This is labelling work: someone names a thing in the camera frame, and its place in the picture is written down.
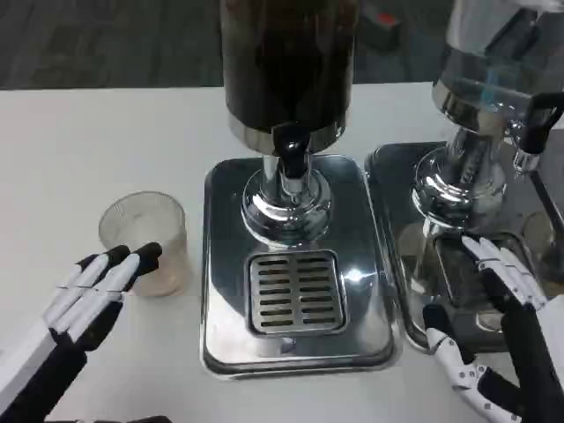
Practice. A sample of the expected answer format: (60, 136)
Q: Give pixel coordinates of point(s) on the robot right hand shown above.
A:
(529, 343)

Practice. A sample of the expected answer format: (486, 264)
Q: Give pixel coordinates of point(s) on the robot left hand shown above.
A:
(70, 326)

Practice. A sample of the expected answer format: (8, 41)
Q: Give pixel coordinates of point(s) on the clear ribbed glass cup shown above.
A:
(172, 260)

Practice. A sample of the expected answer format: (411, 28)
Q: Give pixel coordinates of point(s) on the black dispenser tap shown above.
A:
(539, 119)
(291, 147)

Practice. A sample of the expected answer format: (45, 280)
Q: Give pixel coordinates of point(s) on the steel drip grid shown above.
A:
(458, 273)
(296, 293)

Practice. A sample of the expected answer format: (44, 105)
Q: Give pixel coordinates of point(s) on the clear drink dispenser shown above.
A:
(467, 110)

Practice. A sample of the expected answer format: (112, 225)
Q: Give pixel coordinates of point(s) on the dark drink dispenser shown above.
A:
(286, 66)

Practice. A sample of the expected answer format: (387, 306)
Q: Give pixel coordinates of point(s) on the black box with red top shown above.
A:
(381, 31)

